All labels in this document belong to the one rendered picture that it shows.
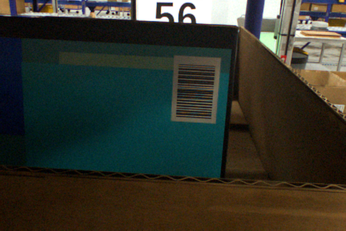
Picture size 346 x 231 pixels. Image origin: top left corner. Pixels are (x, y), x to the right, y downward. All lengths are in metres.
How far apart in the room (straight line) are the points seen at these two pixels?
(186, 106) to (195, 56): 0.02
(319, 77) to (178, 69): 1.90
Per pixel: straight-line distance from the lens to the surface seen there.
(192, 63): 0.15
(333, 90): 1.76
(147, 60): 0.15
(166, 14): 0.93
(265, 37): 1.08
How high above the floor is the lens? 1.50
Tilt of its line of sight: 21 degrees down
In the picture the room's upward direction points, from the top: 3 degrees clockwise
